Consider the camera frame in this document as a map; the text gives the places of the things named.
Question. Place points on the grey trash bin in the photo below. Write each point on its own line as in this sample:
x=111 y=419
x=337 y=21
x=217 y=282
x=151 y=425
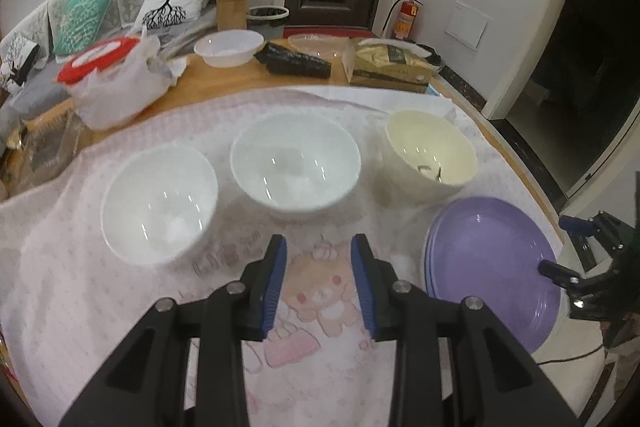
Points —
x=268 y=19

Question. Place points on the white wall panel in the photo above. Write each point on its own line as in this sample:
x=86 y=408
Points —
x=470 y=27

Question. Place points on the teal patterned cushion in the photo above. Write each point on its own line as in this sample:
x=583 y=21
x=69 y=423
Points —
x=80 y=21

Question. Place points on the brown tissue box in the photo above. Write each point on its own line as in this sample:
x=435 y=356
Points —
x=390 y=64

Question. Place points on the white plastic bowl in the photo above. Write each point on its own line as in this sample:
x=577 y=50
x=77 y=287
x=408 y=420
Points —
x=229 y=47

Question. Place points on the clear glass container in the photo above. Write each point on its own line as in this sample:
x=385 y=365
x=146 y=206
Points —
x=47 y=147

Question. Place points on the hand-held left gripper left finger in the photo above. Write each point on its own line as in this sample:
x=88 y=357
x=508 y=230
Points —
x=276 y=282

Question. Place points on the red-lidded container in bag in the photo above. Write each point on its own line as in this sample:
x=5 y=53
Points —
x=120 y=82

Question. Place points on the red fire extinguisher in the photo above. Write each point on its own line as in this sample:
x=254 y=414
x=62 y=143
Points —
x=407 y=17

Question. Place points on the purple plate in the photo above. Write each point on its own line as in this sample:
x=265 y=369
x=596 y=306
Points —
x=427 y=257
x=495 y=267

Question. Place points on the white tree print cushion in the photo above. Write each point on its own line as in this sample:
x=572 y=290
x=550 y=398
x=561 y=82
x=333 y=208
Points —
x=172 y=4

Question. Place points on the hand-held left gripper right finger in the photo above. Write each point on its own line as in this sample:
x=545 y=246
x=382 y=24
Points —
x=361 y=282

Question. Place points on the clear plastic container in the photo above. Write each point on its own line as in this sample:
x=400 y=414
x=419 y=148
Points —
x=317 y=44

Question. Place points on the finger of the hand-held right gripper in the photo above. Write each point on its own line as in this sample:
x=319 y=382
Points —
x=575 y=225
x=556 y=270

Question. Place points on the cream ceramic bowl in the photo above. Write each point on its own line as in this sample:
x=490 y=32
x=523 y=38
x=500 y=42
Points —
x=430 y=152

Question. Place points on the black patterned packet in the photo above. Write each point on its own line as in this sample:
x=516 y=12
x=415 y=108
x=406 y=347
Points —
x=292 y=59

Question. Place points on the wooden box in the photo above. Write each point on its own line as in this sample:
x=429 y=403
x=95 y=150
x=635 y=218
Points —
x=231 y=4

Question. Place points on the pink printed cloth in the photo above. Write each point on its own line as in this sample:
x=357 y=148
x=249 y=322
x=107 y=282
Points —
x=150 y=332

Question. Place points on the red round lid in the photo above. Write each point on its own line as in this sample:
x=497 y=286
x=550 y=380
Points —
x=97 y=57

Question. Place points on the black and white cushion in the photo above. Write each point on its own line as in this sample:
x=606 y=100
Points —
x=15 y=63

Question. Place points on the white ceramic bowl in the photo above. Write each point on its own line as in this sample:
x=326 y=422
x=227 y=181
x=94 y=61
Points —
x=295 y=167
x=159 y=207

